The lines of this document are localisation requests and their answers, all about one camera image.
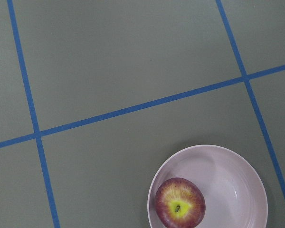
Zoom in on red apple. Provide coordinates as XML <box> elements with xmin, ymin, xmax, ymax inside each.
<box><xmin>154</xmin><ymin>178</ymin><xmax>206</xmax><ymax>228</ymax></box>

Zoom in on pink plate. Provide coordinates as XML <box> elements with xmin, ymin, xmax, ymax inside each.
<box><xmin>147</xmin><ymin>145</ymin><xmax>268</xmax><ymax>228</ymax></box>

